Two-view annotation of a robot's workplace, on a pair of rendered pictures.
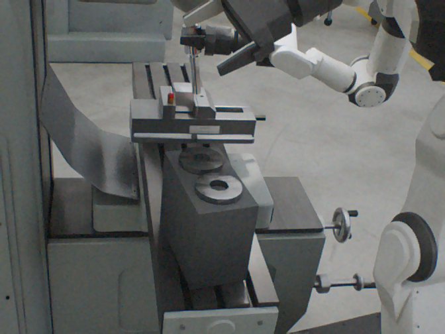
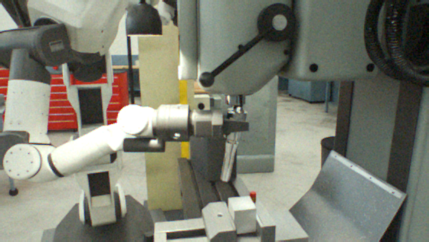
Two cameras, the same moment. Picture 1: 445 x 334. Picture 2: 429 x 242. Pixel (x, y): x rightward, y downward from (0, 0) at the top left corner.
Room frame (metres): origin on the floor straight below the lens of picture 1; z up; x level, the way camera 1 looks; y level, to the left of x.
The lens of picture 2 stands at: (2.10, 0.10, 1.41)
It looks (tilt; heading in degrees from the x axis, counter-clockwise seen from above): 14 degrees down; 182
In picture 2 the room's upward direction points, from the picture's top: straight up
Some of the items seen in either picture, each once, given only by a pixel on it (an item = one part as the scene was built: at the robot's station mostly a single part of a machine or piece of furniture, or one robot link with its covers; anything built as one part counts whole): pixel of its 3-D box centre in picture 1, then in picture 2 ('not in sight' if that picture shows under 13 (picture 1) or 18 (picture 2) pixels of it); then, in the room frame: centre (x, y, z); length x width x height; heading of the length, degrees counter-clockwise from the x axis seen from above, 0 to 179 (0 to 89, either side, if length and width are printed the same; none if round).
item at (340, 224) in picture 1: (330, 225); not in sight; (1.51, -0.38, 0.63); 0.16 x 0.12 x 0.12; 103
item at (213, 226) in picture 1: (204, 212); (211, 145); (0.95, 0.01, 1.03); 0.22 x 0.12 x 0.20; 24
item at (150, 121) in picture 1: (192, 113); (229, 234); (1.48, 0.09, 0.98); 0.35 x 0.15 x 0.11; 103
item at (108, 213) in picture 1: (179, 185); not in sight; (1.40, 0.10, 0.79); 0.50 x 0.35 x 0.12; 103
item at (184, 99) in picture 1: (183, 97); (241, 214); (1.47, 0.12, 1.03); 0.06 x 0.05 x 0.06; 13
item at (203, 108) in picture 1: (202, 102); (217, 223); (1.48, 0.06, 1.02); 0.12 x 0.06 x 0.04; 13
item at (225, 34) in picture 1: (228, 42); (197, 124); (1.40, 0.01, 1.23); 0.13 x 0.12 x 0.10; 4
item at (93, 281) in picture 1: (179, 277); not in sight; (1.40, 0.08, 0.43); 0.80 x 0.30 x 0.60; 103
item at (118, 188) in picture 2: not in sight; (103, 204); (0.82, -0.52, 0.68); 0.21 x 0.20 x 0.13; 24
